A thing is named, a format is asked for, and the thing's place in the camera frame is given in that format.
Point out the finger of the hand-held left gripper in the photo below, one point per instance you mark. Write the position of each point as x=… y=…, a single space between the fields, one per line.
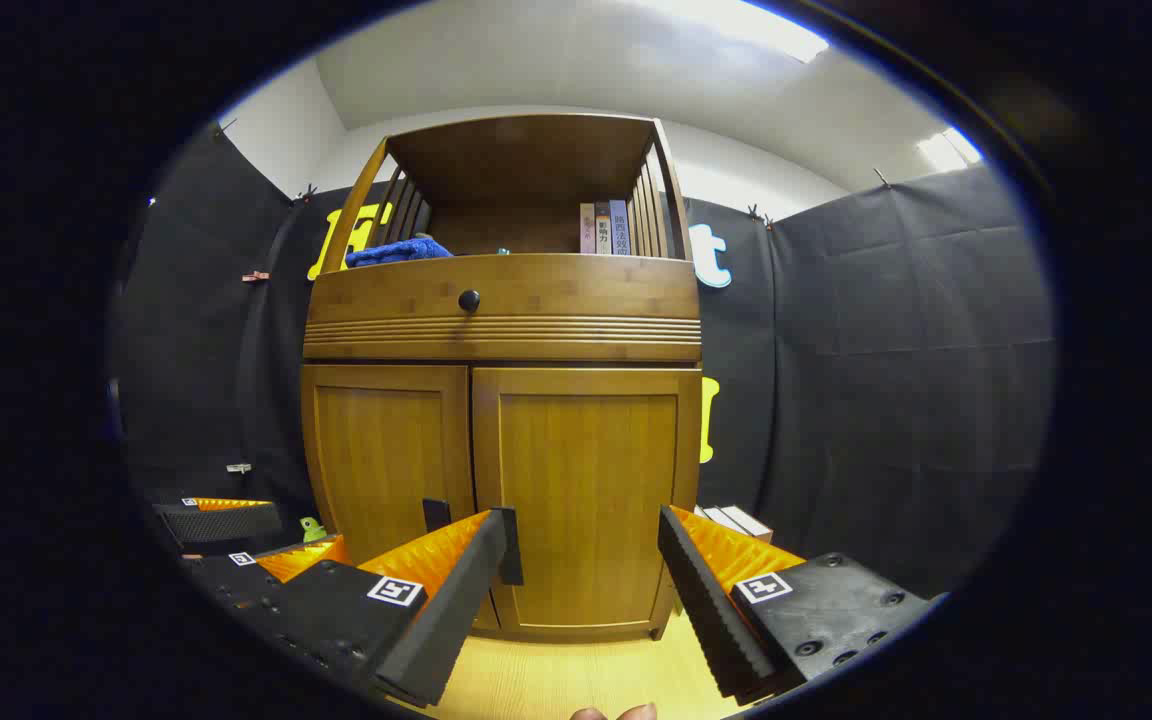
x=236 y=578
x=221 y=522

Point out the green toy figure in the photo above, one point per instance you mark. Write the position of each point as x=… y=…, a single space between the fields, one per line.
x=312 y=528

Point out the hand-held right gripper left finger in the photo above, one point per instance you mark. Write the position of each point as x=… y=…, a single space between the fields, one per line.
x=456 y=600

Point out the grey book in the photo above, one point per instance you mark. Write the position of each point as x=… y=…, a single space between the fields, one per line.
x=603 y=230

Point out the small ceiling light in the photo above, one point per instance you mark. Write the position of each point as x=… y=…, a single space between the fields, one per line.
x=951 y=150

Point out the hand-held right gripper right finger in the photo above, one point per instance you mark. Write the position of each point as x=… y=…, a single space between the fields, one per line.
x=706 y=600

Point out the long ceiling light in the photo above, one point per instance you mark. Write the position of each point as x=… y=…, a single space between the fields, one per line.
x=756 y=25

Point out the black round drawer knob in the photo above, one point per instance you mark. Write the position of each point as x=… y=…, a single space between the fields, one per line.
x=469 y=300

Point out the pink book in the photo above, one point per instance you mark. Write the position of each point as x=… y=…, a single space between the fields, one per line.
x=587 y=230

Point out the wooden shoe cabinet door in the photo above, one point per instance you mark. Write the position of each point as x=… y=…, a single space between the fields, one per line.
x=386 y=450
x=586 y=450

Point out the blue cloth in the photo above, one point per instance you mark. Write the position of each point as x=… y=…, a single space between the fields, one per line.
x=396 y=252

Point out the white flat box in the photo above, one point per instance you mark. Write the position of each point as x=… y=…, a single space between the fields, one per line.
x=736 y=520

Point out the black backdrop cloth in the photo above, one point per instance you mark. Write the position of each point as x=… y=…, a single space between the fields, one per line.
x=886 y=350

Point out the wooden ribbed drawer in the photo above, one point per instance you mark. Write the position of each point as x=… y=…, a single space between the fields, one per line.
x=586 y=290

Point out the wooden double-door shoe cabinet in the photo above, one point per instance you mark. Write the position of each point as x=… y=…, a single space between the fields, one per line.
x=526 y=150

